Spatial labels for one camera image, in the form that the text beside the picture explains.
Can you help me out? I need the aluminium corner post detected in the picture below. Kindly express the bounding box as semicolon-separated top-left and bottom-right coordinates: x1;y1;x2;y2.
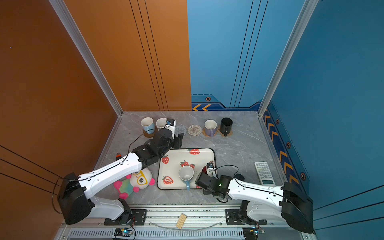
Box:
49;0;124;116
258;0;319;117

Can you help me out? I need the colourful plush toy with glasses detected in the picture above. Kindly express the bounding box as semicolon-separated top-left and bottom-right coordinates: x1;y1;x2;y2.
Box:
113;168;155;200

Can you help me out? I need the purple mug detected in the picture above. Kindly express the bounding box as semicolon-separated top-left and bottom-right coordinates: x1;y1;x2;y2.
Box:
204;120;218;130

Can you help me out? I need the green circuit board left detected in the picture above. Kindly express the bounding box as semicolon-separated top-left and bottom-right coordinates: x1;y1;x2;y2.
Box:
114;228;135;240

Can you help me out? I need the blue woven round coaster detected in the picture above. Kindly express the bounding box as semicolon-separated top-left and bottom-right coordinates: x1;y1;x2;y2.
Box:
175;126;187;136

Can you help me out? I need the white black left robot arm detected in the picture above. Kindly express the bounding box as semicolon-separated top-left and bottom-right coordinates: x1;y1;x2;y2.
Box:
57;129;184;225

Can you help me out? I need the white calculator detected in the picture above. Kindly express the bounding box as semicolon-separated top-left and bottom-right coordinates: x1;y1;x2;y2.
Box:
254;162;276;187

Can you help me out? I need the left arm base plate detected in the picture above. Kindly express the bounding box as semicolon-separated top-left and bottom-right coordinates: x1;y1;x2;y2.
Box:
104;209;147;226

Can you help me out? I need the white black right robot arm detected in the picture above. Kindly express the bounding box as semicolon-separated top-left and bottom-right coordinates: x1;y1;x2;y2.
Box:
195;172;315;234

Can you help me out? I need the black mug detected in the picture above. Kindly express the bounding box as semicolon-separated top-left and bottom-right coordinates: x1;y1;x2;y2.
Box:
220;118;233;134

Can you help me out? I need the small wooden block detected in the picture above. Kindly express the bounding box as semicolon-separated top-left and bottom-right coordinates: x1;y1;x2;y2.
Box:
176;214;187;230

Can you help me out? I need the light blue mug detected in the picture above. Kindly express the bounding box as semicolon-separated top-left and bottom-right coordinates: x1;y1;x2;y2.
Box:
179;166;195;190
141;117;155;135

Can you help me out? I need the light brown wooden coaster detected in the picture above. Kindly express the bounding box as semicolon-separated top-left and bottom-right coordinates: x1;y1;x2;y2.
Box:
143;129;157;138

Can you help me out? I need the black computer mouse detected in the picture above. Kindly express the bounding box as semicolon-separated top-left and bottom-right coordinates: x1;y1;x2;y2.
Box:
234;174;245;182

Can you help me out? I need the green circuit board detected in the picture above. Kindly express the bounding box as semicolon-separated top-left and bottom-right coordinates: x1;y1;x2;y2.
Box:
114;228;135;240
243;228;265;240

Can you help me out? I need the tan rattan round coaster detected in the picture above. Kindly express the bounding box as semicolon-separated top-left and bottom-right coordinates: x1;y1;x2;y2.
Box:
202;128;218;138

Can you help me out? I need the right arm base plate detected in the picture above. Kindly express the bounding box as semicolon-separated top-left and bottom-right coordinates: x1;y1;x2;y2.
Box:
225;209;267;227

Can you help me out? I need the cork coaster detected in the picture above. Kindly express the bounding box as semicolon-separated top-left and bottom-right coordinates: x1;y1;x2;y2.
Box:
218;130;233;137

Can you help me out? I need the aluminium corner post right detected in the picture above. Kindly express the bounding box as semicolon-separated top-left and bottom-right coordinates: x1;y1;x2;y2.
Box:
258;0;319;117

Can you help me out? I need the white strawberry serving tray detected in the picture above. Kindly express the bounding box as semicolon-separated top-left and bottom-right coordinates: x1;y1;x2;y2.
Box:
158;148;216;190

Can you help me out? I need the green circuit board right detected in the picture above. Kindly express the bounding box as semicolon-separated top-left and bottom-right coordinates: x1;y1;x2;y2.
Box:
243;228;265;240

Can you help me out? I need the aluminium corner post left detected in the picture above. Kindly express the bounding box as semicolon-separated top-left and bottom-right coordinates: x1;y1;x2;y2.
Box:
49;0;124;116

